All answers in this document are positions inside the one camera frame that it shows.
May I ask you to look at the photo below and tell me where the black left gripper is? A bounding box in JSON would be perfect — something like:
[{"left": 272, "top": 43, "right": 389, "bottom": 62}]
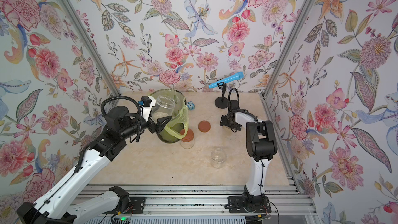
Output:
[{"left": 119, "top": 105, "right": 172, "bottom": 140}]

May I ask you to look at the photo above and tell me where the clear plastic rice jar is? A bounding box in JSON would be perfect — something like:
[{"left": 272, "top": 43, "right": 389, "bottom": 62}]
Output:
[{"left": 210, "top": 148, "right": 227, "bottom": 169}]

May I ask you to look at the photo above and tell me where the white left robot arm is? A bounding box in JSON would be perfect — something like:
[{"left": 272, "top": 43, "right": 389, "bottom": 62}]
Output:
[{"left": 17, "top": 96, "right": 172, "bottom": 224}]

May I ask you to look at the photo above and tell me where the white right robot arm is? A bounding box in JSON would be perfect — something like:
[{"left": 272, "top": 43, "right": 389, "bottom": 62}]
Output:
[{"left": 220, "top": 88, "right": 278, "bottom": 210}]

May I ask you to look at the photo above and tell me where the black mesh waste bin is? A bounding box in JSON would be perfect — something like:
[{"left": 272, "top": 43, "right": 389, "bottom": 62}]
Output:
[{"left": 148, "top": 89, "right": 190, "bottom": 144}]

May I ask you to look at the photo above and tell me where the green plastic bin liner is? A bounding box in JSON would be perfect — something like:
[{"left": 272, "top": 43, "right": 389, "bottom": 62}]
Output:
[{"left": 148, "top": 89, "right": 190, "bottom": 141}]

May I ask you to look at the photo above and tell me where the closed jar brown lid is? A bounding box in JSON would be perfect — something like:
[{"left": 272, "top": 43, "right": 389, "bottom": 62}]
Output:
[{"left": 180, "top": 128, "right": 195, "bottom": 149}]

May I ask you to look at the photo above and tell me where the small blue figurine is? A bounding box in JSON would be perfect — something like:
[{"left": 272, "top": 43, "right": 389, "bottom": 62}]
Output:
[{"left": 186, "top": 101, "right": 195, "bottom": 111}]

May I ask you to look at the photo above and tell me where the blue toy microphone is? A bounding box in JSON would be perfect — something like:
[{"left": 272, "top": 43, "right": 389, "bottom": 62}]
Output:
[{"left": 208, "top": 72, "right": 244, "bottom": 89}]

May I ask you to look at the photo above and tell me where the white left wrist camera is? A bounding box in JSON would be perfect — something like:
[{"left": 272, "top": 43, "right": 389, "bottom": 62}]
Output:
[{"left": 138, "top": 96, "right": 156, "bottom": 121}]

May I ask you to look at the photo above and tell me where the aluminium corner post right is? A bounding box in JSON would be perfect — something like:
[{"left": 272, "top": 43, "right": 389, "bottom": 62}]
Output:
[{"left": 263, "top": 0, "right": 315, "bottom": 100}]

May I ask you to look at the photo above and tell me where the aluminium corner post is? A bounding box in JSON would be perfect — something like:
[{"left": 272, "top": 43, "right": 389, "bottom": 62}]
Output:
[
  {"left": 263, "top": 0, "right": 315, "bottom": 100},
  {"left": 59, "top": 0, "right": 121, "bottom": 96}
]

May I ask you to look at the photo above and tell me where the aluminium corner post left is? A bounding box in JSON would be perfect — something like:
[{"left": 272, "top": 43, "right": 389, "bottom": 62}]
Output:
[{"left": 59, "top": 0, "right": 121, "bottom": 96}]

